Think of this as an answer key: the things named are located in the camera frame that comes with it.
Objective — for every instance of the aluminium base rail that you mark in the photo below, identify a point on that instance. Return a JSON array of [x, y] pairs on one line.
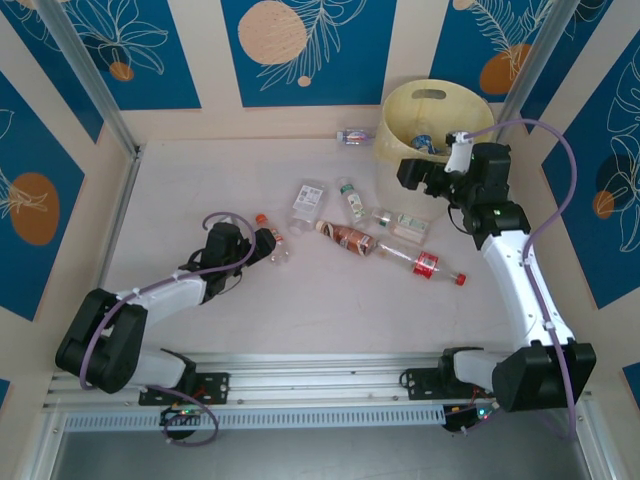
[[310, 375]]

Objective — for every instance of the blue Pepsi bottle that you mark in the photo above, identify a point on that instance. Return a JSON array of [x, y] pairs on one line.
[[422, 142]]

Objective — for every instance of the red label cola bottle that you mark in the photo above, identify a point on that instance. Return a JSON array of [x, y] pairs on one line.
[[425, 265]]

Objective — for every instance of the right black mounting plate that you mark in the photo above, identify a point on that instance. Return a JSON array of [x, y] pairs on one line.
[[420, 382]]

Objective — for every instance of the right aluminium corner post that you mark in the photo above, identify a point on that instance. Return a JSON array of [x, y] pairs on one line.
[[545, 40]]

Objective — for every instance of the clear bottle white barcode label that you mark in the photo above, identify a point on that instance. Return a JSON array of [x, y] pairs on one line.
[[306, 197]]

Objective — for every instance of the grey metal sheet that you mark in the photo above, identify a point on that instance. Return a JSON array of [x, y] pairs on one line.
[[320, 455]]

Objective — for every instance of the clear Ganten water bottle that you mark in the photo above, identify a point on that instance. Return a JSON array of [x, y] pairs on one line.
[[356, 136]]

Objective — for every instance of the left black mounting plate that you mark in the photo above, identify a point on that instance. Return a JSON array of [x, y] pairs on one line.
[[215, 387]]

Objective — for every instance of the left circuit board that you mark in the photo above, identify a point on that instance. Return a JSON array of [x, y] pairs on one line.
[[182, 412]]

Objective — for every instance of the green band flower label bottle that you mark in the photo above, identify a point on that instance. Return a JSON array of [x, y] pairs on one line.
[[352, 200]]

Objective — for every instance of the right circuit board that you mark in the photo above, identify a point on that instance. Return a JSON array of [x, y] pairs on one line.
[[480, 413]]

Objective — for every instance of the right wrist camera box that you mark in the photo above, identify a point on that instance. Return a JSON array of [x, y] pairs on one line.
[[457, 155]]

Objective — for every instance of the brown label drink bottle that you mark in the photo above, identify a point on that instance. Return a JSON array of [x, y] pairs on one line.
[[350, 237]]

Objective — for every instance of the left aluminium side rail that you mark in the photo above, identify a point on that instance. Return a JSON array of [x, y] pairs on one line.
[[123, 200]]

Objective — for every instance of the black mounting plate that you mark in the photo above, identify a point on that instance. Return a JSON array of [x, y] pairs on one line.
[[420, 382], [215, 387]]

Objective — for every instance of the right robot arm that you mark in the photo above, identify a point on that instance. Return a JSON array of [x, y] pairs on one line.
[[530, 385]]

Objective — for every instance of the left aluminium corner post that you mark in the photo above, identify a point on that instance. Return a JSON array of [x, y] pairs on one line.
[[92, 75]]

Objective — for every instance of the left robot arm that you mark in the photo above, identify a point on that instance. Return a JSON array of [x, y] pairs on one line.
[[105, 340]]

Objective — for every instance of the aluminium corner post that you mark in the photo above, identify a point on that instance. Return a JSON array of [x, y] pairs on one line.
[[92, 75], [545, 40]]

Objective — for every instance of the cream plastic bucket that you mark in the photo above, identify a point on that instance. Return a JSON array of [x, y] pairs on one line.
[[400, 115]]

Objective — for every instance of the green band nutrition label bottle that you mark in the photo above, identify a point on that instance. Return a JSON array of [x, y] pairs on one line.
[[412, 225]]

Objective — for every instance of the circuit board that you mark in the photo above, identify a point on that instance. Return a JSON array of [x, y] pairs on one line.
[[480, 413], [182, 412]]

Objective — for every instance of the orange cap orange label bottle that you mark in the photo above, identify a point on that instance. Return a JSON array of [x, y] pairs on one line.
[[281, 248]]

